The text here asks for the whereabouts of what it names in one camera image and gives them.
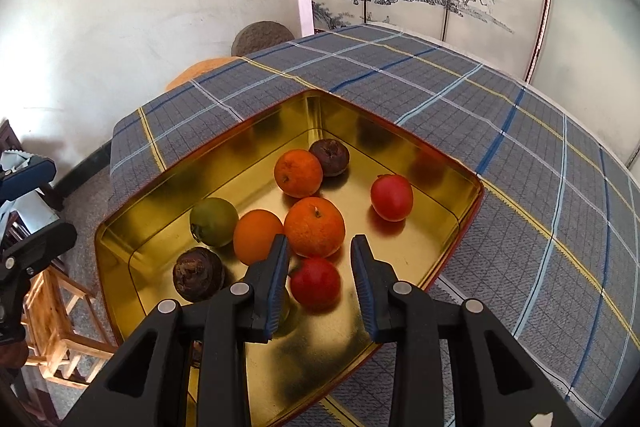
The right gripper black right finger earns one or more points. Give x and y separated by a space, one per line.
494 381

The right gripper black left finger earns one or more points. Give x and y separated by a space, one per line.
146 381

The smooth orange fruit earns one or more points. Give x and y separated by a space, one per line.
254 234

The red tomato fruit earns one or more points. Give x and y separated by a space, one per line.
392 197

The orange tangerine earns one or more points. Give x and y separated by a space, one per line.
315 228
298 173

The person hand on gripper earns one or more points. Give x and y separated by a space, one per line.
14 355

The wooden stool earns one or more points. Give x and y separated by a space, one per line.
62 355

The grey plaid tablecloth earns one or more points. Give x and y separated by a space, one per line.
554 250

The green fruit with stem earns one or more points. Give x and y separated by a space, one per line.
212 222

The orange round cushion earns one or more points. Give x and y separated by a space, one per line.
198 69

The dark brown passion fruit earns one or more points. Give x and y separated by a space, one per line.
333 156

